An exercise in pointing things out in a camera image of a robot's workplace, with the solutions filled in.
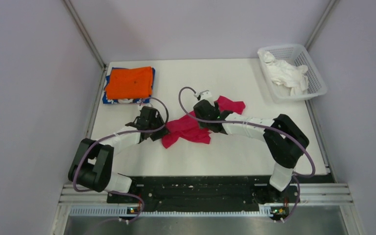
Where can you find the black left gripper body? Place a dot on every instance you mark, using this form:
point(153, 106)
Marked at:
point(156, 134)

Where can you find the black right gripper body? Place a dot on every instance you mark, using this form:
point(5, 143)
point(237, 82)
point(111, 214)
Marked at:
point(203, 125)

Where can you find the pink t-shirt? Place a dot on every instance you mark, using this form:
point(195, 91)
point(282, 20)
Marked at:
point(188, 129)

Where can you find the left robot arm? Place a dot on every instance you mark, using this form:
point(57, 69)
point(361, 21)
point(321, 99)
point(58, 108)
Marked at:
point(92, 166)

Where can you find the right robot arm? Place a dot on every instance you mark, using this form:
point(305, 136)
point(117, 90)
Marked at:
point(284, 139)

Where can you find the folded orange t-shirt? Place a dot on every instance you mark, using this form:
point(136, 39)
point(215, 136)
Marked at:
point(130, 83)

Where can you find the white crumpled t-shirt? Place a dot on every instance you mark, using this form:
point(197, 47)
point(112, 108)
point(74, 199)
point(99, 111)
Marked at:
point(282, 73)

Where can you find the white plastic laundry basket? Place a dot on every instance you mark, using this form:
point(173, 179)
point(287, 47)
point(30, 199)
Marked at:
point(296, 55)

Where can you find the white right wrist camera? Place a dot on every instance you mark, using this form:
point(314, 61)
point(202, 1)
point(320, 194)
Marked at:
point(203, 95)

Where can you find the aluminium frame rail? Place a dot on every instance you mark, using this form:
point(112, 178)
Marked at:
point(321, 209)

